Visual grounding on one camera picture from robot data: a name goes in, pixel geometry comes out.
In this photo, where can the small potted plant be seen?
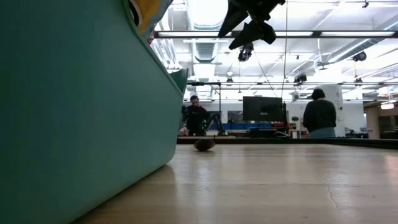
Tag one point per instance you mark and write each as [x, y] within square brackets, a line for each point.
[294, 119]

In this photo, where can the blue storage bin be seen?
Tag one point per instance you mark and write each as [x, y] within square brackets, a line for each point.
[248, 126]

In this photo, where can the overhead light bar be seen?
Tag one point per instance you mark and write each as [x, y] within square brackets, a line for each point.
[342, 33]

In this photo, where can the black monitor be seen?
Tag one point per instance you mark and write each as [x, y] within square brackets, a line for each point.
[262, 109]

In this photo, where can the clear plastic-wrapped packet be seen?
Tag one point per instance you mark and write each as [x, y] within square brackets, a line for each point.
[164, 6]

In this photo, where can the black ceiling spotlight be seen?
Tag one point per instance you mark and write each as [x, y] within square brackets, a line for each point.
[245, 54]
[300, 78]
[360, 56]

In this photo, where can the person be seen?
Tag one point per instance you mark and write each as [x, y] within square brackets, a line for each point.
[196, 118]
[319, 115]

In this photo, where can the white pillar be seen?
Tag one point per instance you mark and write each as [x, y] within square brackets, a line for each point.
[339, 102]

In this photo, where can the wide silver round duct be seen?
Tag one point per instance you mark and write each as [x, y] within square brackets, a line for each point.
[206, 12]

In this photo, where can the black aluminium table frame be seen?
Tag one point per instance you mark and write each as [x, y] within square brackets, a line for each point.
[280, 141]

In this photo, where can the clear yellow-edged snack packet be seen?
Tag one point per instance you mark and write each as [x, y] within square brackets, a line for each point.
[149, 12]

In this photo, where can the black background robot arm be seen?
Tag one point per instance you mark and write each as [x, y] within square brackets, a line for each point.
[214, 121]

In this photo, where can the silver ventilation duct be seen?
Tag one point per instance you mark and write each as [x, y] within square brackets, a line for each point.
[348, 53]

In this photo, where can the teal plastic bin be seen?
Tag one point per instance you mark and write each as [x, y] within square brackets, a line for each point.
[87, 109]

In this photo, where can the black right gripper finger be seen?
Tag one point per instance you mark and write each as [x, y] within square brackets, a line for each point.
[234, 15]
[253, 32]

